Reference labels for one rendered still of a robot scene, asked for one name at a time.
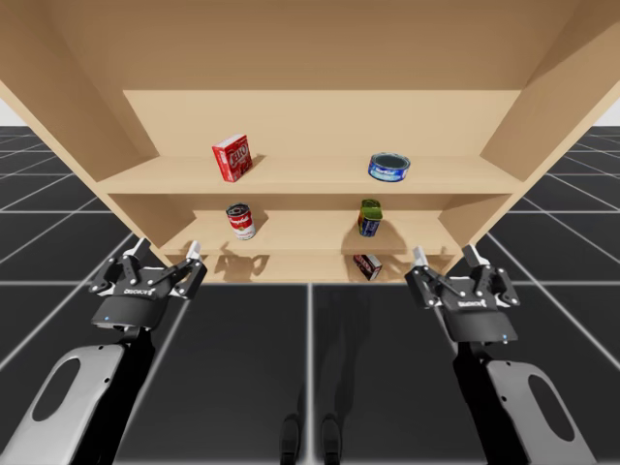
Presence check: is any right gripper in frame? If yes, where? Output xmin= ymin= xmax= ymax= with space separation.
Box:
xmin=403 ymin=243 xmax=524 ymax=346

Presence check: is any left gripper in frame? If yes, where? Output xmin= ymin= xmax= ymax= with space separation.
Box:
xmin=87 ymin=236 xmax=206 ymax=332

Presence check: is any red and white carton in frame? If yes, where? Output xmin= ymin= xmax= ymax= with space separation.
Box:
xmin=352 ymin=254 xmax=384 ymax=282

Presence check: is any green and blue rectangular can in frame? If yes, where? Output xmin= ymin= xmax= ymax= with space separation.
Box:
xmin=357 ymin=198 xmax=385 ymax=238

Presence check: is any pale wooden shelf unit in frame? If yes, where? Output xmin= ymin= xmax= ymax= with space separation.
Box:
xmin=0 ymin=0 xmax=620 ymax=285

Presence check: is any red and white can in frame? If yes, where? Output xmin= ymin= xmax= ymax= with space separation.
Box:
xmin=225 ymin=202 xmax=257 ymax=241

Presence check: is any blue flat can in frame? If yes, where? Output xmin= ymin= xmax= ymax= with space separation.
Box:
xmin=367 ymin=151 xmax=412 ymax=185

